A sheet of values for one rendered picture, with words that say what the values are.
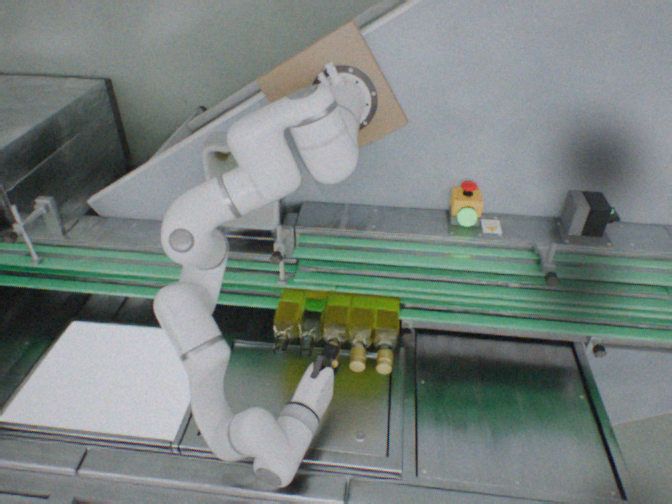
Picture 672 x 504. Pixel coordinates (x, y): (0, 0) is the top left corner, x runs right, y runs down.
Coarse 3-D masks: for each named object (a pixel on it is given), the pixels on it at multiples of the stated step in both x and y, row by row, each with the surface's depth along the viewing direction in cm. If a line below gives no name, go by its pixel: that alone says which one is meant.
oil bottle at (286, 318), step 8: (288, 288) 125; (296, 288) 125; (288, 296) 123; (296, 296) 123; (280, 304) 120; (288, 304) 120; (296, 304) 120; (280, 312) 118; (288, 312) 118; (296, 312) 118; (280, 320) 116; (288, 320) 116; (296, 320) 117; (280, 328) 115; (288, 328) 115; (296, 328) 117; (296, 336) 118
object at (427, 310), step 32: (64, 288) 134; (96, 288) 134; (128, 288) 134; (160, 288) 134; (224, 288) 134; (256, 288) 134; (416, 320) 126; (448, 320) 125; (480, 320) 125; (512, 320) 125; (544, 320) 125; (576, 320) 125; (608, 320) 125; (640, 320) 125
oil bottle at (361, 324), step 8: (360, 296) 123; (368, 296) 123; (352, 304) 121; (360, 304) 120; (368, 304) 121; (352, 312) 118; (360, 312) 118; (368, 312) 118; (352, 320) 116; (360, 320) 116; (368, 320) 116; (352, 328) 114; (360, 328) 114; (368, 328) 114; (352, 336) 114; (360, 336) 114; (368, 336) 114; (352, 344) 115; (368, 344) 115
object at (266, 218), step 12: (204, 156) 119; (204, 168) 121; (216, 168) 126; (228, 168) 129; (276, 204) 125; (252, 216) 132; (264, 216) 132; (276, 216) 127; (252, 228) 130; (264, 228) 130
